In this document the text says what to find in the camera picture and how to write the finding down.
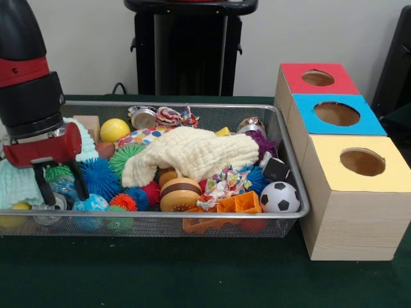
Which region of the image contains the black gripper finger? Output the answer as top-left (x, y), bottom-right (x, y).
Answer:
top-left (33, 166), bottom-right (57, 206)
top-left (67, 160), bottom-right (89, 201)

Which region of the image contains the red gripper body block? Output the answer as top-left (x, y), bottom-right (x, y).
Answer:
top-left (3, 122), bottom-right (83, 169)

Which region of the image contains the mint green cloth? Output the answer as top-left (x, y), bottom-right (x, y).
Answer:
top-left (0, 117), bottom-right (99, 210)

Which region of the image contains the cream yellow cloth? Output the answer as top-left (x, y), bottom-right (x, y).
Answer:
top-left (121, 126), bottom-right (261, 188)

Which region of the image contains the clear shallow bin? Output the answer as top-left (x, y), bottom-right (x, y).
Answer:
top-left (0, 101), bottom-right (311, 238)

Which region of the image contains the wooden box with three holes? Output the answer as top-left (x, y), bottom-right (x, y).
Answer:
top-left (274, 62), bottom-right (411, 262)

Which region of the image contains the clear crumpled plastic packet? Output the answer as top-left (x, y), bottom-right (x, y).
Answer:
top-left (51, 180), bottom-right (79, 207)

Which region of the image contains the small green spiky ball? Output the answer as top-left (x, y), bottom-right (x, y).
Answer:
top-left (44, 165), bottom-right (74, 184)

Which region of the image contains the large blue spiky ball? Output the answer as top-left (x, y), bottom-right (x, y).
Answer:
top-left (80, 158), bottom-right (123, 201)

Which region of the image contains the yellow ball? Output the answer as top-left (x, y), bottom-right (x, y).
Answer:
top-left (100, 118), bottom-right (132, 144)

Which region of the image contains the toy burger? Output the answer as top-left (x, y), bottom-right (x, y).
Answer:
top-left (159, 177), bottom-right (202, 212)

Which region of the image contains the colourful dotted packet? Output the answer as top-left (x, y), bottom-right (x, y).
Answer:
top-left (197, 165), bottom-right (253, 210)

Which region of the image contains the dark green table cloth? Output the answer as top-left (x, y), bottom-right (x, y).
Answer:
top-left (0, 94), bottom-right (411, 308)

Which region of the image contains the orange plastic toy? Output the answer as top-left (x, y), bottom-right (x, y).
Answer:
top-left (183, 191), bottom-right (263, 233)

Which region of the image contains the black and white soccer ball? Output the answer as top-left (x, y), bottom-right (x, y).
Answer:
top-left (260, 182), bottom-right (301, 214)

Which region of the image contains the black stand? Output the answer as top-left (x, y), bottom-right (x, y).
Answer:
top-left (371, 5), bottom-right (411, 129)

